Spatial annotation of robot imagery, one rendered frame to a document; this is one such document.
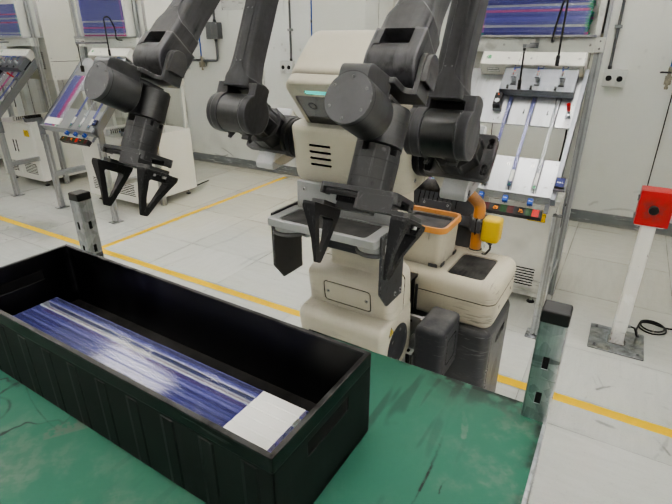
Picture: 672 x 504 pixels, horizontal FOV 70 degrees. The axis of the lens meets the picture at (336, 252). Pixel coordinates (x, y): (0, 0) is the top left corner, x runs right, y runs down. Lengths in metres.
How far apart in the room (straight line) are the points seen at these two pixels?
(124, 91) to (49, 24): 4.91
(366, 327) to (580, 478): 1.15
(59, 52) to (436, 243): 4.92
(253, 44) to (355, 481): 0.80
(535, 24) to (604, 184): 1.92
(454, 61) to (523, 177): 1.65
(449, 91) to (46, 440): 0.71
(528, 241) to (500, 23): 1.12
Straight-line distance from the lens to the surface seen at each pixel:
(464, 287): 1.26
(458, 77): 0.80
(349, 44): 0.94
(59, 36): 5.76
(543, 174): 2.43
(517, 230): 2.76
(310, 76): 0.92
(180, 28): 0.89
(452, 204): 1.50
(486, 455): 0.60
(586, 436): 2.16
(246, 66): 1.02
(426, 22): 0.63
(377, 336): 1.05
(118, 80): 0.82
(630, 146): 4.28
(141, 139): 0.85
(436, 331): 1.16
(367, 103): 0.51
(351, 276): 1.07
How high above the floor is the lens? 1.37
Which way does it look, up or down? 24 degrees down
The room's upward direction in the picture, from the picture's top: straight up
